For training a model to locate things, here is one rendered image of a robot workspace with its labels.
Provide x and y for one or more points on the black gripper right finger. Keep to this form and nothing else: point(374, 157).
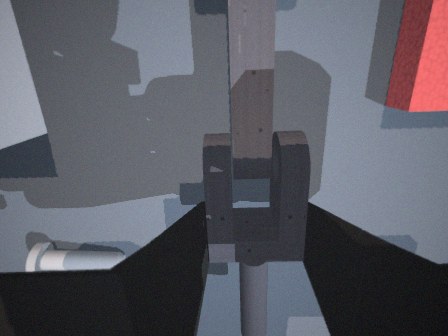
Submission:
point(366, 286)

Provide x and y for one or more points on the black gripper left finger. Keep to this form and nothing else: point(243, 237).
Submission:
point(165, 300)

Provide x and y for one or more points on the grey flat bar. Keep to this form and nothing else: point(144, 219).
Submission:
point(252, 55)

